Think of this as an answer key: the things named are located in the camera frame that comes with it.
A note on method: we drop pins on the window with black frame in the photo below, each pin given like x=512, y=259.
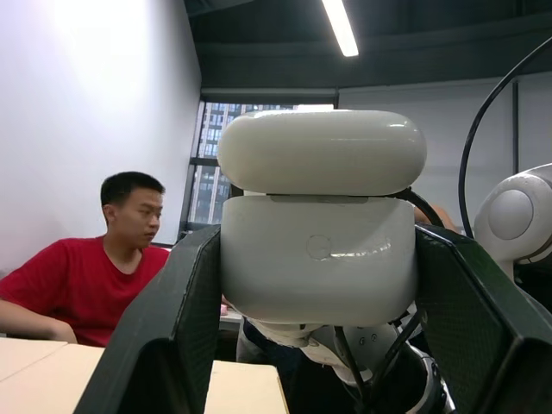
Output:
x=211, y=129

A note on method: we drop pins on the small pink object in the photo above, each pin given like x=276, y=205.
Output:
x=224, y=309

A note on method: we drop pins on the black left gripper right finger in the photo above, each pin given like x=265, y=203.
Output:
x=474, y=328

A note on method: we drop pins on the man in red shirt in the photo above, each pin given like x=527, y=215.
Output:
x=86, y=280

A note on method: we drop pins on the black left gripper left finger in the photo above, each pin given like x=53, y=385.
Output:
x=172, y=328

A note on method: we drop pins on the long ceiling light strip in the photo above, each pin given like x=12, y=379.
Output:
x=340, y=26

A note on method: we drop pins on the white earbud charging case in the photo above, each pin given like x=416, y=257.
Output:
x=319, y=259

